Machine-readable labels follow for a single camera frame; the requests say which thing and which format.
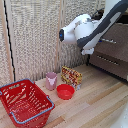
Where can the red plastic bowl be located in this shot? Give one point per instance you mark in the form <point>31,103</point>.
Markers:
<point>65,92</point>

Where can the red plastic shopping basket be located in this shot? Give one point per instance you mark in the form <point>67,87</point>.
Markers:
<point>25,103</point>

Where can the pink plastic cup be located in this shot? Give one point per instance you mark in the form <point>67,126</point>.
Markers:
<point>51,81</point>

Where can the brown drawer cabinet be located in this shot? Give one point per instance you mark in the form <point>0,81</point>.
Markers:
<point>116,50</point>

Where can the black vertical frame strip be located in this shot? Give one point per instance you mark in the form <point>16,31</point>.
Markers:
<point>9,40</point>

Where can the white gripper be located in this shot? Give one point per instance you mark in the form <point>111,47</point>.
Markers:
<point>87,51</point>

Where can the yellow red snack box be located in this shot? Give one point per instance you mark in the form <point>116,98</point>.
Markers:
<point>71,76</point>

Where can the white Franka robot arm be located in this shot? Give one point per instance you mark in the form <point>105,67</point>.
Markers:
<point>90,30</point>

